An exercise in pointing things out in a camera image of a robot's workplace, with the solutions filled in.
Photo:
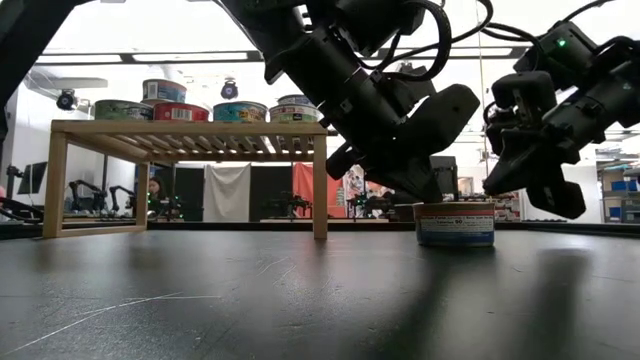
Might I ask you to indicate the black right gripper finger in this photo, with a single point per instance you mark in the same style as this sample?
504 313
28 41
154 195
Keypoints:
515 160
557 195

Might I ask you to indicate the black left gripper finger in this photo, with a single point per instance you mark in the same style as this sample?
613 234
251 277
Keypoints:
342 161
405 180

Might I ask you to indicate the blue red label can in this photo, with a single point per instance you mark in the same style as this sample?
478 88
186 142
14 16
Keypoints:
455 225

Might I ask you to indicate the silver lid blue can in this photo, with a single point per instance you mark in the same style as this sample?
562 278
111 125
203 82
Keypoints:
240 112

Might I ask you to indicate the gold lid can marked eight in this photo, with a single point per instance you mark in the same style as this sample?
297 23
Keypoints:
164 91

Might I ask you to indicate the green label tuna can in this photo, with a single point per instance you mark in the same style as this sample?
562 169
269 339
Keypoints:
122 111

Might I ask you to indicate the background black robot arm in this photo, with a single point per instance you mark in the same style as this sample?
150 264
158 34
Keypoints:
90 192
372 204
287 205

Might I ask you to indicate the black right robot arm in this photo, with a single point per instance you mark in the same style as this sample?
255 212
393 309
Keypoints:
565 50

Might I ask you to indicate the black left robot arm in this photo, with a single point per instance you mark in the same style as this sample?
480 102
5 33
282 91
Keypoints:
280 20

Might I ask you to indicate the wooden slatted shelf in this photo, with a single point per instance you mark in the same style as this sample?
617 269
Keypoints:
150 126

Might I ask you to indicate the floral patterned cloth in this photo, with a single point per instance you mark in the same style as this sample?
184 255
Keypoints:
354 182

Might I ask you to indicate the black screen panel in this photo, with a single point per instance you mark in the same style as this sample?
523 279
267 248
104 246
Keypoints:
447 175

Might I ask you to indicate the orange hanging cloth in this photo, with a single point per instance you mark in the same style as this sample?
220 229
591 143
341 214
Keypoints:
303 180

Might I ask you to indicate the small parts drawer rack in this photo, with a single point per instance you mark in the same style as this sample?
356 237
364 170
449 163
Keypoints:
507 207

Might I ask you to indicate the blue storage bin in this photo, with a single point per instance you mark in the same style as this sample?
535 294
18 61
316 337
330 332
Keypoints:
625 185

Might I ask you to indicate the black ceiling spotlight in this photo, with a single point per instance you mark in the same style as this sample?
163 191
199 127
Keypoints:
229 91
66 100

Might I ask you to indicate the white hanging cloth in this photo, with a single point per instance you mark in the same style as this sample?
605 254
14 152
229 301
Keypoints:
226 192

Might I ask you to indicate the black table mat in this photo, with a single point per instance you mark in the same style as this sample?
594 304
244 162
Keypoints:
200 300

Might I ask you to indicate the black monitor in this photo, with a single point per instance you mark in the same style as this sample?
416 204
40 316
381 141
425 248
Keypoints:
34 177

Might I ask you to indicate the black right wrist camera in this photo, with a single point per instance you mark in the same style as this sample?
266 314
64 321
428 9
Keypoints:
525 92

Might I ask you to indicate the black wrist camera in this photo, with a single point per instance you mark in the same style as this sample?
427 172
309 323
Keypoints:
525 92
445 115

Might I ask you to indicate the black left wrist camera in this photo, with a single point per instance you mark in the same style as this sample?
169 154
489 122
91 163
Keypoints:
445 115

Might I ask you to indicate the long ceiling light rail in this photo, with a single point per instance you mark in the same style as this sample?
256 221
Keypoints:
150 56

